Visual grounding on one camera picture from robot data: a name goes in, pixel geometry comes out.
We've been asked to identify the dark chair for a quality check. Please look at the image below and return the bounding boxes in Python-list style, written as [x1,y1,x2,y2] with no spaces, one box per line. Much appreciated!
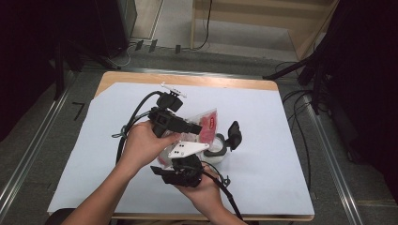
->
[44,207,78,225]

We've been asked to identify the black hanging cable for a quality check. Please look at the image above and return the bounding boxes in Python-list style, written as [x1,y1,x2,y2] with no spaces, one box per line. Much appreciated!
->
[189,0,214,52]

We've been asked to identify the black metal stand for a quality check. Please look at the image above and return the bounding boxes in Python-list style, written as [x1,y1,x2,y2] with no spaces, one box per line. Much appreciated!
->
[52,37,122,101]

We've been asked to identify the person's left hand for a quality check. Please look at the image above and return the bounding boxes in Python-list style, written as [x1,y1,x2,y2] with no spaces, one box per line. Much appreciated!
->
[115,121,182,176]

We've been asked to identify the black floor cables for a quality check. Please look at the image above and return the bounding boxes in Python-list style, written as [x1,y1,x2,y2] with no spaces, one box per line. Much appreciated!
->
[275,60,314,192]

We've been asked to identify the metal floor rail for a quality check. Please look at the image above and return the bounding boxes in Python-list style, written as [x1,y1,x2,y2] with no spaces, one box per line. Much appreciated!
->
[0,71,79,217]
[304,102,364,225]

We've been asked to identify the red and white plastic pouch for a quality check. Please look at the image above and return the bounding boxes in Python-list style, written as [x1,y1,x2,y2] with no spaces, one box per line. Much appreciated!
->
[158,108,219,169]

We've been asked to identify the hand-held gripper cable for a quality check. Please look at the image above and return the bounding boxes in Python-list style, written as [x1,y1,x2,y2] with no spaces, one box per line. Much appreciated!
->
[111,90,165,166]
[200,160,246,221]

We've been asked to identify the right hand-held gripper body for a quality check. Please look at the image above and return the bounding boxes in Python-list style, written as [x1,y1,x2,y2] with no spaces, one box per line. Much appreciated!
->
[161,141,210,188]

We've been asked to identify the left hand-held gripper cable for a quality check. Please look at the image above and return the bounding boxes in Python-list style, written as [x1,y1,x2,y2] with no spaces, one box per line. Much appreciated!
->
[111,90,165,166]

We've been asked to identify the black tripod stand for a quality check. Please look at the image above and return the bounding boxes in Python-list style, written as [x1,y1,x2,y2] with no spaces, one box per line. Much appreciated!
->
[262,46,333,116]

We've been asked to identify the black cabinet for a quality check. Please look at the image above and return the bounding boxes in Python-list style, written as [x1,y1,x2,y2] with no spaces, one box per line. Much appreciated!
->
[93,0,139,59]

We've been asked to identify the clear jar with black lid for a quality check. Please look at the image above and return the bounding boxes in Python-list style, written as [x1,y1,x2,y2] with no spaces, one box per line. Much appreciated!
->
[203,120,244,166]

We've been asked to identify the white paper sheet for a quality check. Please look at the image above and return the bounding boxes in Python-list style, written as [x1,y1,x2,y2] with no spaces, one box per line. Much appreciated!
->
[46,82,315,217]

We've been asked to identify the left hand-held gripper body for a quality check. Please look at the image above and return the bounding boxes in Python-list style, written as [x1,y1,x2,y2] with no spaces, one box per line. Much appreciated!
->
[147,82,188,139]

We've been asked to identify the light wooden shelf frame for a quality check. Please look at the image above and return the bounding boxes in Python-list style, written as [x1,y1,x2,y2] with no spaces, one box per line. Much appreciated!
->
[190,0,341,61]

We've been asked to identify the dark curtain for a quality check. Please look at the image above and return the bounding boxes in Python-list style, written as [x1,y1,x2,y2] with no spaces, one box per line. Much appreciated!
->
[0,0,98,142]
[313,0,398,204]

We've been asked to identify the person's right hand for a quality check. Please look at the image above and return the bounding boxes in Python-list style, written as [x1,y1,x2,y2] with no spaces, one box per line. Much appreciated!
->
[173,170,227,216]

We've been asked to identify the right hand-held gripper cable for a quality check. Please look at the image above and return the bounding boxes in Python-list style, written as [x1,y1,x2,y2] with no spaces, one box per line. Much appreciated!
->
[200,160,246,221]

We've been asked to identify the wooden table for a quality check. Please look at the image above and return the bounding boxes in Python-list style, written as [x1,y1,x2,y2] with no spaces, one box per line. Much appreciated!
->
[93,70,315,222]

